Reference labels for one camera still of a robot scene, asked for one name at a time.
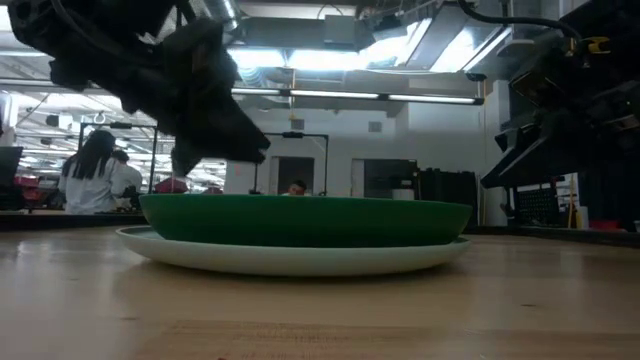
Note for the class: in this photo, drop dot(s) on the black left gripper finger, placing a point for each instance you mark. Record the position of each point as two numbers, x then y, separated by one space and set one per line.
185 160
232 137

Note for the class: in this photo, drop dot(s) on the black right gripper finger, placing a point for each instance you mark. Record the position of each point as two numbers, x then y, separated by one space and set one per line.
535 162
515 137

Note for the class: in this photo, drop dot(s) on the green bowl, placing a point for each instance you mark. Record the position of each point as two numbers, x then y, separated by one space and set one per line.
300 220

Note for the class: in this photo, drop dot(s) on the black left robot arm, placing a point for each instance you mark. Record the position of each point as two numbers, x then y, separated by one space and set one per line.
75 40

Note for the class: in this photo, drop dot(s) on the red bag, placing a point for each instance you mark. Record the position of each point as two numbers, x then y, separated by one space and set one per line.
170 187

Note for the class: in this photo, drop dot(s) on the black pegboard cart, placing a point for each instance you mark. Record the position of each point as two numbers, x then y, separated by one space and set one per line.
537 205

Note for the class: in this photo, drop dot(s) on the person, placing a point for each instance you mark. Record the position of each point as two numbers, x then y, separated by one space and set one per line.
90 187
298 188
131 180

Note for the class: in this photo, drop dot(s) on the pale plastic container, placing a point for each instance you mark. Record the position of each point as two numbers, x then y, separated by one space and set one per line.
583 220

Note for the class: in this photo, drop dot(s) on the black cabinets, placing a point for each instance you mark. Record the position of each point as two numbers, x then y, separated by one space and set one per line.
445 192

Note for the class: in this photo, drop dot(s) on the red bin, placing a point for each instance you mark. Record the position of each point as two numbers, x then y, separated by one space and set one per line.
605 224

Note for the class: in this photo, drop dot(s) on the long ceiling light strip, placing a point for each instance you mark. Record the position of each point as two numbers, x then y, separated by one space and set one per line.
335 94

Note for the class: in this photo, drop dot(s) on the light blue large plate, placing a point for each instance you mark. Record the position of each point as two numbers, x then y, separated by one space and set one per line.
295 260

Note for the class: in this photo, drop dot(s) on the dark monitor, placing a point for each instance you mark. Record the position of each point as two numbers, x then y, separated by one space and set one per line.
10 167

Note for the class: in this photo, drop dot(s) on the tall black frame stand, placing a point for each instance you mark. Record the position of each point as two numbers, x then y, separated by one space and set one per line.
153 170

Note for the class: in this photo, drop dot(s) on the silver ceiling duct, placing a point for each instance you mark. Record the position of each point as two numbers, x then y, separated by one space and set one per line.
225 12

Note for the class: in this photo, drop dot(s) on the black frame stand with camera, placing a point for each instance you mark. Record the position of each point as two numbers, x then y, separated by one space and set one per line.
300 134

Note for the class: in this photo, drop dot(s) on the dark wall screen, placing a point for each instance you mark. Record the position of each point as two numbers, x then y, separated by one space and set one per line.
390 177

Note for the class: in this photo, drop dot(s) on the wall vent grille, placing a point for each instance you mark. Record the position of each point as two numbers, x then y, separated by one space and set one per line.
375 126

